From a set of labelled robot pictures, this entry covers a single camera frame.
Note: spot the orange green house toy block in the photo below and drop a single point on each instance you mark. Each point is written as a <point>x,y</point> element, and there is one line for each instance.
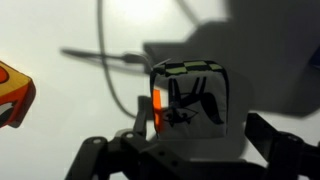
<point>15,96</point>

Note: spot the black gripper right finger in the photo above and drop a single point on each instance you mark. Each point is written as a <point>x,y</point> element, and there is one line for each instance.
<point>286,153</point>

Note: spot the white checkered fabric toy block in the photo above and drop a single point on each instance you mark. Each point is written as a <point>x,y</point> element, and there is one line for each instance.
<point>193,100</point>

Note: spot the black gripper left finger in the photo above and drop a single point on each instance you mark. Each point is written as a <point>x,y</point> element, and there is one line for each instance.
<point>113,156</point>

